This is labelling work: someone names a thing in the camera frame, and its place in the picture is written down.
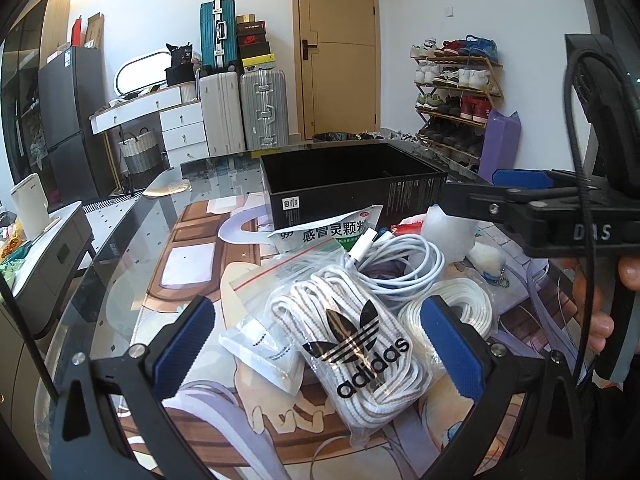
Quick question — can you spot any white suitcase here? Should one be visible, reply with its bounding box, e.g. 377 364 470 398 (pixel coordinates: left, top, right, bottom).
198 72 246 157

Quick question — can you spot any wooden door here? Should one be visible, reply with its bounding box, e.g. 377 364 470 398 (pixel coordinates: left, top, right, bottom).
293 0 381 140

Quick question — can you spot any adidas white laces bag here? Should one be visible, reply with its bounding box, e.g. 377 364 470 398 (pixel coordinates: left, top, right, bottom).
231 240 432 446

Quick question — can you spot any green medicine sachet bag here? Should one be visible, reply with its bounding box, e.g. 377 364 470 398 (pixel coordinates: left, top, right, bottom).
268 205 383 254

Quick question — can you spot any stack of shoe boxes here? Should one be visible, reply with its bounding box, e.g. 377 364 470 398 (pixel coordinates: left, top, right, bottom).
235 14 276 72

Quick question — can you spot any silver suitcase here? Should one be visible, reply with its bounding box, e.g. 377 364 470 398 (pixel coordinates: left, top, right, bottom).
240 68 290 151

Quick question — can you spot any black refrigerator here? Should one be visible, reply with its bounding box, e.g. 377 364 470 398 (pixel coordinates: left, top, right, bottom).
38 46 115 204

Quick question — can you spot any red white snack bag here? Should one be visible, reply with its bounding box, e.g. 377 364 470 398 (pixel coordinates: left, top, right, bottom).
390 220 423 236

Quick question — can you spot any grey side cabinet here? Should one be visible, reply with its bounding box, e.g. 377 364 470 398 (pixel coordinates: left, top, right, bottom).
12 202 93 339

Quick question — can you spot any white trash bin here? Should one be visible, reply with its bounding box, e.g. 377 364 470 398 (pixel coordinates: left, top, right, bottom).
312 132 359 142

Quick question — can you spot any black handbag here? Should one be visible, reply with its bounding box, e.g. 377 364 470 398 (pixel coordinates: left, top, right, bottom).
165 42 194 86

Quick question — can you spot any right human hand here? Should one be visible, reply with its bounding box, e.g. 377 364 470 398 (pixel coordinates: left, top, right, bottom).
560 257 640 354

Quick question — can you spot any small clear zip bag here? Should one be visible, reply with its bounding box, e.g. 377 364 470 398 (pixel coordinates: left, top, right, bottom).
218 314 305 396

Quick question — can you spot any teal suitcase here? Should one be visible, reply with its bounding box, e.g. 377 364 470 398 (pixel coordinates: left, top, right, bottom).
200 0 239 72

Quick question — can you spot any wooden shoe rack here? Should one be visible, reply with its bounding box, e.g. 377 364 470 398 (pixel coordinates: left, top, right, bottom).
409 35 503 170

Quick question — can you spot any oval vanity mirror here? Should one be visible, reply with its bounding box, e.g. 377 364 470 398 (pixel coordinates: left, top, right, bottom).
114 50 171 96

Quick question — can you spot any purple paper bag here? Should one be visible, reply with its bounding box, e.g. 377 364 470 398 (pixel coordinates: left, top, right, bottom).
478 110 522 182

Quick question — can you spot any dark glass wardrobe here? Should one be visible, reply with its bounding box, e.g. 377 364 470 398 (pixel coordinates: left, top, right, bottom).
1 0 70 182

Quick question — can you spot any white lace roll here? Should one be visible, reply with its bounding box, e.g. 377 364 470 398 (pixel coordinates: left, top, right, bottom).
398 278 495 366

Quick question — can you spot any white dresser desk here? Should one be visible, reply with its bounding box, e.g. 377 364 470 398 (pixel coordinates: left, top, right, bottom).
90 81 209 167

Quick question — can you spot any woven laundry basket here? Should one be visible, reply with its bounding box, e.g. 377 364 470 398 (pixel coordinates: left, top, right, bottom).
118 127 164 190

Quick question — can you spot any white usb cable bundle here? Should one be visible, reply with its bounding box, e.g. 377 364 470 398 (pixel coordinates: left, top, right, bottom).
347 226 446 306

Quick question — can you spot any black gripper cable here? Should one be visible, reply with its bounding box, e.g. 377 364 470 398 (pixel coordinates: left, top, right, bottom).
563 48 639 386

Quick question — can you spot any white plush keychain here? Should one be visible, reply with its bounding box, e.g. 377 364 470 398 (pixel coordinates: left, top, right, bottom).
466 242 510 288

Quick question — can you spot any black cardboard box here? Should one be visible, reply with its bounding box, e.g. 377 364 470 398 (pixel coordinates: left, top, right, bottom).
260 141 447 229

